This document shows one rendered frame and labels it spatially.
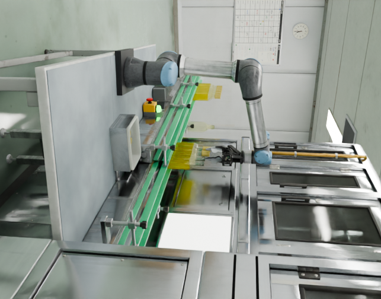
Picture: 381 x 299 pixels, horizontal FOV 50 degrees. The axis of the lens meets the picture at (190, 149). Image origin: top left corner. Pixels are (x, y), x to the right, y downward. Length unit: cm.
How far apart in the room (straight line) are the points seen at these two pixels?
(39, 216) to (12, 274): 93
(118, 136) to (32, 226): 64
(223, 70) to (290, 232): 84
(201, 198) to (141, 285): 103
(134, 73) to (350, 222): 127
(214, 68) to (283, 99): 627
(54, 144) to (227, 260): 65
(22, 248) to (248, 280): 70
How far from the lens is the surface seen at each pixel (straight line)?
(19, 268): 134
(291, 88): 824
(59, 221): 146
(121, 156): 192
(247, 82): 195
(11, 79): 143
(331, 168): 262
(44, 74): 132
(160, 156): 218
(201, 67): 207
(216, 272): 122
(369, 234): 214
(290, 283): 123
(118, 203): 183
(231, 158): 225
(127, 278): 123
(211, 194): 219
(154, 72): 196
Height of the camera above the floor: 134
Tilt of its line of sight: 7 degrees down
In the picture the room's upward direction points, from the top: 92 degrees clockwise
